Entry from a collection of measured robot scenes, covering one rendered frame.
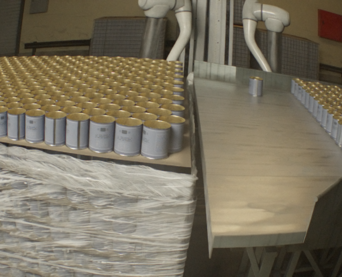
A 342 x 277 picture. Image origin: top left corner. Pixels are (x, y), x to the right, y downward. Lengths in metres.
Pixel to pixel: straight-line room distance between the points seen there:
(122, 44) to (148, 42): 6.03
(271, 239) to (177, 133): 0.50
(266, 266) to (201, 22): 2.00
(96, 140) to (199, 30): 1.91
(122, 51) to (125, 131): 7.51
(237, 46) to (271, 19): 6.02
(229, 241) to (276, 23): 2.03
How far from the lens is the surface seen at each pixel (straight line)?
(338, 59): 11.07
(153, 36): 2.58
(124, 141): 1.15
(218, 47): 3.01
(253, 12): 2.70
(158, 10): 2.52
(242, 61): 8.73
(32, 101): 1.38
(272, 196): 1.03
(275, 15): 2.68
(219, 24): 3.00
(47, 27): 10.71
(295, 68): 8.93
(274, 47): 2.75
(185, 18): 2.59
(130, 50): 8.61
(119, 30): 8.60
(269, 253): 1.31
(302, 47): 8.92
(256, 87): 2.01
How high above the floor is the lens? 1.50
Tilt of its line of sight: 18 degrees down
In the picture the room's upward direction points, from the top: 4 degrees clockwise
